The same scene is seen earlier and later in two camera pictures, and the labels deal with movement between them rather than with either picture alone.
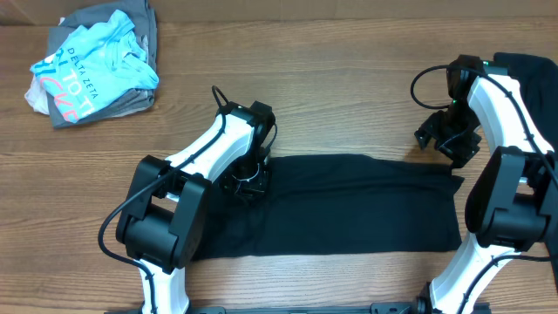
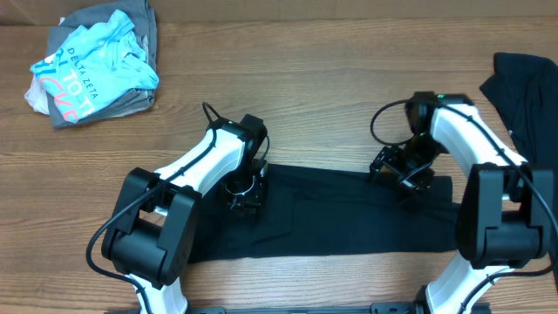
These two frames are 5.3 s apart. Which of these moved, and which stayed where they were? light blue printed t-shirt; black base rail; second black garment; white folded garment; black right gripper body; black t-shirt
Moved: black t-shirt; black right gripper body
Stayed: black base rail; light blue printed t-shirt; second black garment; white folded garment
